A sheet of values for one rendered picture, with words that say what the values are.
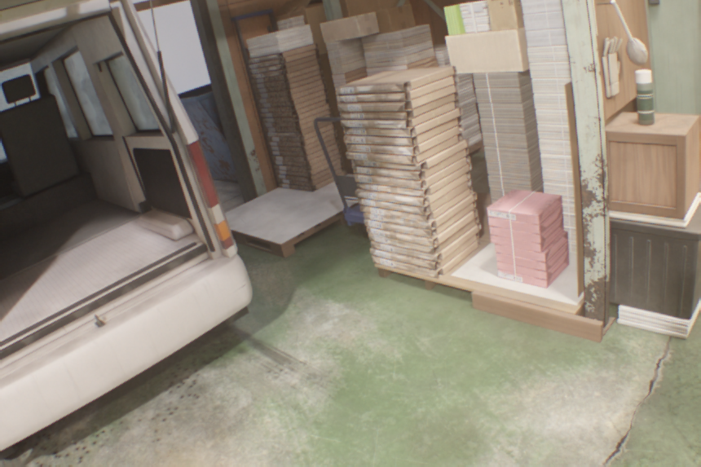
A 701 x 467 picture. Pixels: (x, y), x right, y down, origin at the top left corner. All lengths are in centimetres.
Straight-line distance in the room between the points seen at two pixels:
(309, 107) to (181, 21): 265
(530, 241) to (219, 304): 143
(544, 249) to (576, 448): 99
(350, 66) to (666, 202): 305
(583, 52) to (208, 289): 179
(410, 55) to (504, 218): 215
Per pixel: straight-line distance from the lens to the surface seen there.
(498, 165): 286
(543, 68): 258
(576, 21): 200
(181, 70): 649
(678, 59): 284
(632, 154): 213
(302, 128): 438
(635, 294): 239
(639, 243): 226
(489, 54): 271
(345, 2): 498
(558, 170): 270
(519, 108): 268
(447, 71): 268
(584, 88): 203
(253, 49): 457
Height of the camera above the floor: 144
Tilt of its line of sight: 21 degrees down
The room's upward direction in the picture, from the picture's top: 13 degrees counter-clockwise
